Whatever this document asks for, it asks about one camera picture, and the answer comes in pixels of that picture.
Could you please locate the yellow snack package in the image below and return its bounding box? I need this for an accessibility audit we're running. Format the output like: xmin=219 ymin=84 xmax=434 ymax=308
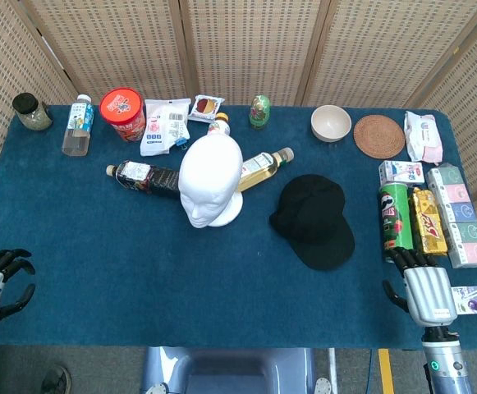
xmin=409 ymin=187 xmax=448 ymax=257

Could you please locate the pastel tissue multipack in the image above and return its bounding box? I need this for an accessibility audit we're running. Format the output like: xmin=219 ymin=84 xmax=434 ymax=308
xmin=425 ymin=163 xmax=477 ymax=269

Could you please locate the woven bamboo folding screen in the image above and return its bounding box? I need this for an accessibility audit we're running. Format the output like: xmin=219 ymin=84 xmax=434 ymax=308
xmin=0 ymin=0 xmax=477 ymax=231

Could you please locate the white foam mannequin head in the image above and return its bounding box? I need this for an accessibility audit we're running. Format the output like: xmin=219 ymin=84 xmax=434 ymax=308
xmin=177 ymin=134 xmax=245 ymax=229

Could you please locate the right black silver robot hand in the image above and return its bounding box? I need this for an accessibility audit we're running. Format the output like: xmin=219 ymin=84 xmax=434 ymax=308
xmin=382 ymin=247 xmax=459 ymax=328

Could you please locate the yellow oil bottle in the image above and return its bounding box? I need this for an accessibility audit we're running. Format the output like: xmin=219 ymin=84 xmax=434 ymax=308
xmin=236 ymin=147 xmax=296 ymax=193

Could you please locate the white blue milk carton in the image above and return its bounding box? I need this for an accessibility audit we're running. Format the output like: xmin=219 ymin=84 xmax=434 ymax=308
xmin=378 ymin=160 xmax=425 ymax=186

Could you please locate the white plastic food bag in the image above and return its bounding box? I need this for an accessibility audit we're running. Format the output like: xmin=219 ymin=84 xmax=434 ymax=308
xmin=140 ymin=98 xmax=192 ymax=158

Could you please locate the black baseball cap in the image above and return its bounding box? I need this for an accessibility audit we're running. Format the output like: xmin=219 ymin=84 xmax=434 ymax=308
xmin=268 ymin=173 xmax=356 ymax=272

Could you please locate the beige bowl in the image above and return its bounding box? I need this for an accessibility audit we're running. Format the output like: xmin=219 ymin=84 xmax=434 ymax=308
xmin=310 ymin=104 xmax=352 ymax=144

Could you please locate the glass jar black lid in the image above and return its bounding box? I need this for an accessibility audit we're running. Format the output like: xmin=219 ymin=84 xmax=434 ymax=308
xmin=11 ymin=92 xmax=54 ymax=132

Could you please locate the small purple drink carton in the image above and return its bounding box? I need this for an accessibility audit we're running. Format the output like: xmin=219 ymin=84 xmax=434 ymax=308
xmin=450 ymin=285 xmax=477 ymax=316

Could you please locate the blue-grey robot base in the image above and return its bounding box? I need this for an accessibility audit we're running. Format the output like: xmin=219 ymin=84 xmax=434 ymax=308
xmin=140 ymin=346 xmax=317 ymax=394

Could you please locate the red instant noodle cup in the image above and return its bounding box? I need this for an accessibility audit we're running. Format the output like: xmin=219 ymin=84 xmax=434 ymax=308
xmin=99 ymin=86 xmax=147 ymax=144

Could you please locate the small red yellow snack packet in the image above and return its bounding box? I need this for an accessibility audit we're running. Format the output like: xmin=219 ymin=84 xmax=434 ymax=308
xmin=187 ymin=94 xmax=226 ymax=123

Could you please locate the clear water bottle blue label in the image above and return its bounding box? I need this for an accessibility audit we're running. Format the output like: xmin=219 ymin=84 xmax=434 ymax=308
xmin=61 ymin=94 xmax=95 ymax=158

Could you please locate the blue table cloth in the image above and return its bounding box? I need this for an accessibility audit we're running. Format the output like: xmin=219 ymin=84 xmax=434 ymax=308
xmin=0 ymin=104 xmax=477 ymax=350

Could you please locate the dark soy sauce bottle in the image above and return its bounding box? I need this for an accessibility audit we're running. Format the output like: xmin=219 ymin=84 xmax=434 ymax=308
xmin=105 ymin=160 xmax=181 ymax=201

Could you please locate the black shoe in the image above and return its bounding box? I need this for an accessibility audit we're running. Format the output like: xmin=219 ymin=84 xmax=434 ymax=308
xmin=40 ymin=364 xmax=73 ymax=394

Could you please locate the round woven rattan coaster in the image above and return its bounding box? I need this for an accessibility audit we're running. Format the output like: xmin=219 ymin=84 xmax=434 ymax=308
xmin=353 ymin=114 xmax=406 ymax=158

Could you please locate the white pink wet wipes pack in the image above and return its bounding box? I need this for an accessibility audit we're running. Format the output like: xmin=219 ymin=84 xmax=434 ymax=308
xmin=403 ymin=110 xmax=445 ymax=164

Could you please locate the small bottle yellow cap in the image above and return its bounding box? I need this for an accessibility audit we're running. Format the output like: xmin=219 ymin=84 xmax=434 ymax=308
xmin=207 ymin=112 xmax=232 ymax=137

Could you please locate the green Pringles can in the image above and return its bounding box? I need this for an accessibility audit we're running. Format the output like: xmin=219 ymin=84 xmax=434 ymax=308
xmin=378 ymin=181 xmax=415 ymax=263

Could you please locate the green matryoshka doll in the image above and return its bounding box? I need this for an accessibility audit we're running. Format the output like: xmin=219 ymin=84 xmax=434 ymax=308
xmin=249 ymin=94 xmax=273 ymax=131

